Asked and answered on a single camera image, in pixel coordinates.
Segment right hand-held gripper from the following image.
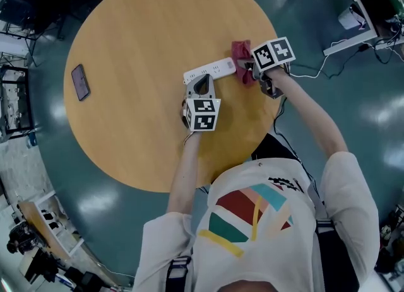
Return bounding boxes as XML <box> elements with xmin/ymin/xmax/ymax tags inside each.
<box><xmin>237</xmin><ymin>37</ymin><xmax>296</xmax><ymax>100</ymax></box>

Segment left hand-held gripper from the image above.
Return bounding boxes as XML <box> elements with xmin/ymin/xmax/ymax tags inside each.
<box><xmin>184</xmin><ymin>74</ymin><xmax>221</xmax><ymax>132</ymax></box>

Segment pink cloth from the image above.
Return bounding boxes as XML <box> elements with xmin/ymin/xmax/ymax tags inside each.
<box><xmin>231</xmin><ymin>40</ymin><xmax>258</xmax><ymax>86</ymax></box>

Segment white power strip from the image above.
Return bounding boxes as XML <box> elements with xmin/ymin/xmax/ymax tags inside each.
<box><xmin>183</xmin><ymin>57</ymin><xmax>237</xmax><ymax>85</ymax></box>

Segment person's left forearm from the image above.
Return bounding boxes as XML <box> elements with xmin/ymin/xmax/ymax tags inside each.
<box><xmin>166</xmin><ymin>131</ymin><xmax>203</xmax><ymax>216</ymax></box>

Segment person's right forearm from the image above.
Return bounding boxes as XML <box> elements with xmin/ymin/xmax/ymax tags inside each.
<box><xmin>270</xmin><ymin>69</ymin><xmax>349</xmax><ymax>160</ymax></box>

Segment person's black trousers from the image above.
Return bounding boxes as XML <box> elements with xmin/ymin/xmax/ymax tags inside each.
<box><xmin>251</xmin><ymin>132</ymin><xmax>300</xmax><ymax>163</ymax></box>

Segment white bin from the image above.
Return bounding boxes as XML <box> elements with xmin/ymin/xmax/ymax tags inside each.
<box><xmin>337</xmin><ymin>4</ymin><xmax>369</xmax><ymax>31</ymax></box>

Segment dark smartphone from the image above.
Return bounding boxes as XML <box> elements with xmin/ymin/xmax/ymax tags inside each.
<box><xmin>71</xmin><ymin>63</ymin><xmax>92</xmax><ymax>102</ymax></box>

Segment person's white printed shirt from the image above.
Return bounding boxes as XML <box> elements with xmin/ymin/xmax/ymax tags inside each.
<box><xmin>134</xmin><ymin>150</ymin><xmax>380</xmax><ymax>292</ymax></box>

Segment black metal shelf cart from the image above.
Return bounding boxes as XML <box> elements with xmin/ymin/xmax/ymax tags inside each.
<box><xmin>0</xmin><ymin>62</ymin><xmax>35</xmax><ymax>136</ymax></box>

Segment wooden side desk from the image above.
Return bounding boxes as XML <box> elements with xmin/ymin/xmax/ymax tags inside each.
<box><xmin>17</xmin><ymin>189</ymin><xmax>85</xmax><ymax>262</ymax></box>

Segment long white floor cable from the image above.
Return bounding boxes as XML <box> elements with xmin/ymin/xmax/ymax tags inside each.
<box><xmin>287</xmin><ymin>40</ymin><xmax>371</xmax><ymax>79</ymax></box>

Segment black floor cable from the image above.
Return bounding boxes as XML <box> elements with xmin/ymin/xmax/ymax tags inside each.
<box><xmin>271</xmin><ymin>95</ymin><xmax>318</xmax><ymax>192</ymax></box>

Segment black shoulder strap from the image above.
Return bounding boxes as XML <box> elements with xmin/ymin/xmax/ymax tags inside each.
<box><xmin>315</xmin><ymin>219</ymin><xmax>361</xmax><ymax>292</ymax></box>
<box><xmin>165</xmin><ymin>255</ymin><xmax>192</xmax><ymax>292</ymax></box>

